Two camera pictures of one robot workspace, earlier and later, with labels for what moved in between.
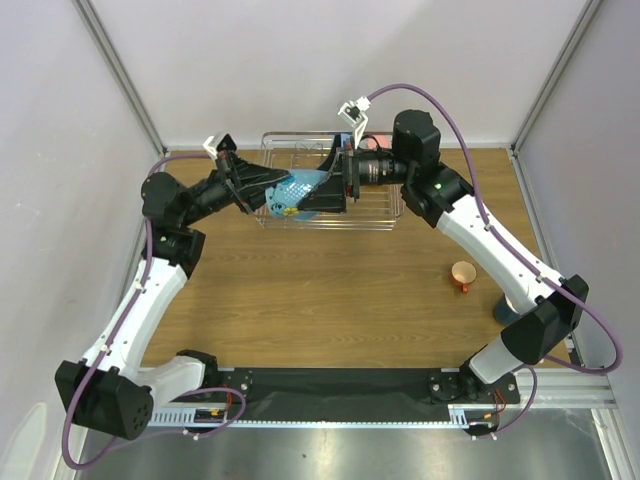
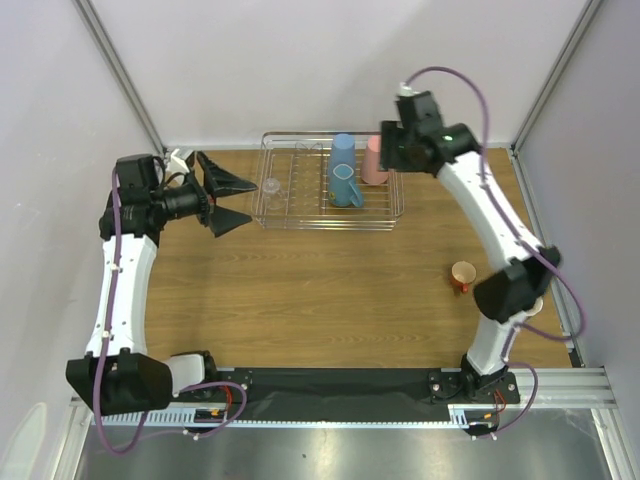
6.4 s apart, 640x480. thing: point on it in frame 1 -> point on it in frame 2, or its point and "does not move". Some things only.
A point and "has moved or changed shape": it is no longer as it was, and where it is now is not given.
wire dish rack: x=299 y=151 does not move
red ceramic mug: x=463 y=273 does not move
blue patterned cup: x=284 y=199 has moved or changed shape
